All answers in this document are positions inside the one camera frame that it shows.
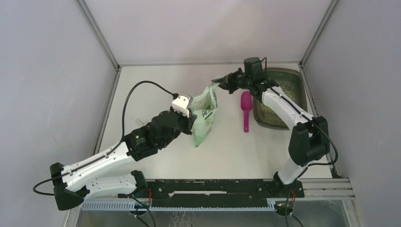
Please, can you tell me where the white slotted cable duct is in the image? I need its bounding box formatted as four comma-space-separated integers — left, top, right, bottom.
81, 200, 314, 212

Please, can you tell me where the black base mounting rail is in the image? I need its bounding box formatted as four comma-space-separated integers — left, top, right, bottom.
118, 170, 305, 209

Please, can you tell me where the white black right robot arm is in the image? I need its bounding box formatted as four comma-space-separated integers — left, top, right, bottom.
212, 57, 334, 197

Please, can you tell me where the magenta plastic scoop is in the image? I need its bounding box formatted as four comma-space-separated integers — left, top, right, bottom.
240, 91, 253, 133

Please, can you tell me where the dark grey litter box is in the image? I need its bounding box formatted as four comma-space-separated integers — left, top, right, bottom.
253, 67, 311, 130

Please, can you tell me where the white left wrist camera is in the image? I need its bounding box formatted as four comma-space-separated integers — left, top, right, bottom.
172, 93, 193, 118

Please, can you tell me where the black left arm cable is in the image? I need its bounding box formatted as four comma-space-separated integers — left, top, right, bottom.
32, 80, 179, 196

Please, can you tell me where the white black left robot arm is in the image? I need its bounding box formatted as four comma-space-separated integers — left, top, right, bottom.
50, 109, 197, 210

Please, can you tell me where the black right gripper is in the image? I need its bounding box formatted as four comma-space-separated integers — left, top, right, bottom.
211, 68, 252, 94

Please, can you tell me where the green litter in box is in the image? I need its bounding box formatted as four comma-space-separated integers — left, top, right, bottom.
256, 80, 301, 128

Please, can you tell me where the green cat litter bag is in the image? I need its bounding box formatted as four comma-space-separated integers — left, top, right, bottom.
190, 83, 218, 148

